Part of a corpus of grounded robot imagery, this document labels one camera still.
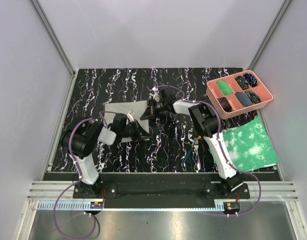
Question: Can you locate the green rolled sock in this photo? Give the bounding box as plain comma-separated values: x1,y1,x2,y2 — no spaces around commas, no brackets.
216,80,233,96

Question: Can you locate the dark brown patterned sock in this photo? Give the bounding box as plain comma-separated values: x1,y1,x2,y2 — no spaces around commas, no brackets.
218,97,233,113

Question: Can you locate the black marbled table mat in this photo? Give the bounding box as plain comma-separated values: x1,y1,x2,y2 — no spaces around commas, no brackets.
52,67,281,174

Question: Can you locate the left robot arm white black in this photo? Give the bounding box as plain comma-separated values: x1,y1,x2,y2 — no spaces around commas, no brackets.
61,112,152,198

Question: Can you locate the silver fork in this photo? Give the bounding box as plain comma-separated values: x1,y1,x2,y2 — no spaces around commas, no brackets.
193,137,201,171

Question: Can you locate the green white tie-dye cloth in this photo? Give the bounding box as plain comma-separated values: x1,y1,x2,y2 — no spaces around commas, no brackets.
223,117,279,172

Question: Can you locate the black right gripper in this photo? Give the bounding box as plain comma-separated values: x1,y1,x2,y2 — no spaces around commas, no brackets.
141,98,168,121

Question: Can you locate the blue green patterned sock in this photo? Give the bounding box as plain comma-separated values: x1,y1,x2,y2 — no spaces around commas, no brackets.
245,91,262,104

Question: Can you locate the aluminium frame post left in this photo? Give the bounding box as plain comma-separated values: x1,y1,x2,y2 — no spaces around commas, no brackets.
29,0,76,76

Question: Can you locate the aluminium frame post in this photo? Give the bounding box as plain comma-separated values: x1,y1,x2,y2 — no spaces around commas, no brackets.
29,0,76,76
247,0,293,71

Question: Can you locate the grey blue rolled sock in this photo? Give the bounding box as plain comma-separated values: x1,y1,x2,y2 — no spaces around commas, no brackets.
235,92,253,107

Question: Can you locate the yellow blue patterned sock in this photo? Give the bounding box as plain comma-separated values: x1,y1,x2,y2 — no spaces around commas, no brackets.
236,76,249,90

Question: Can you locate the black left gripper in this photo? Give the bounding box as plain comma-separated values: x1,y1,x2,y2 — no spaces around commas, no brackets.
120,119,152,143

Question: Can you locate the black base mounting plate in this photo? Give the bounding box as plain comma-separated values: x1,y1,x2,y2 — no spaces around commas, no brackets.
73,173,251,211

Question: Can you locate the grey cloth napkin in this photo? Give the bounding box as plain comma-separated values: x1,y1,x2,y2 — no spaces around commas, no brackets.
98,100,152,145

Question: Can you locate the dark blue patterned sock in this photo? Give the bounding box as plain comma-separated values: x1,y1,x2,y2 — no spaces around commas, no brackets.
243,73,258,88

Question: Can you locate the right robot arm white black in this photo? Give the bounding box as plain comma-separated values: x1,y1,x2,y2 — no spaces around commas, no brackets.
140,85,243,198

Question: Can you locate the pink divided tray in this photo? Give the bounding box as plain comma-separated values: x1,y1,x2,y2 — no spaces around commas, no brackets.
206,70,274,119

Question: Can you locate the aluminium frame post right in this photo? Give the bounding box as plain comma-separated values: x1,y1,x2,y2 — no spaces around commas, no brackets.
247,0,293,71

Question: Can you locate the aluminium front rail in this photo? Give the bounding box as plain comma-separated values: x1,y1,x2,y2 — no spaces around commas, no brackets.
27,181,298,202

